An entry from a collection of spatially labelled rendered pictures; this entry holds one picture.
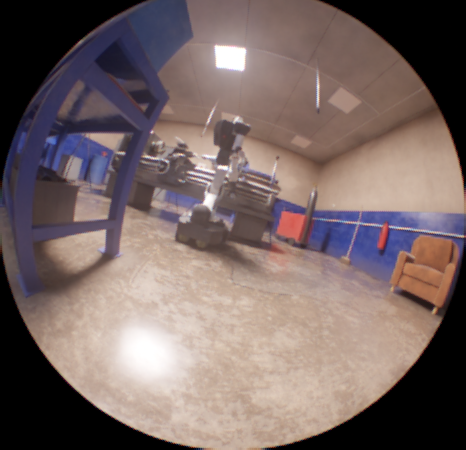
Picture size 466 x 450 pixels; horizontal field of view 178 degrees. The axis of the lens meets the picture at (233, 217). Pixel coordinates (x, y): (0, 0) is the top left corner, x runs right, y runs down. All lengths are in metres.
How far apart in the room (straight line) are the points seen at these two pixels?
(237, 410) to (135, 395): 0.20
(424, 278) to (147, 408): 2.38
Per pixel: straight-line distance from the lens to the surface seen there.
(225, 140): 1.63
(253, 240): 2.12
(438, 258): 2.69
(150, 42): 0.76
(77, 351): 0.45
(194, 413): 0.38
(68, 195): 0.93
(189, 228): 1.25
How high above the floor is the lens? 0.37
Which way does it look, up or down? 2 degrees down
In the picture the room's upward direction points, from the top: 17 degrees clockwise
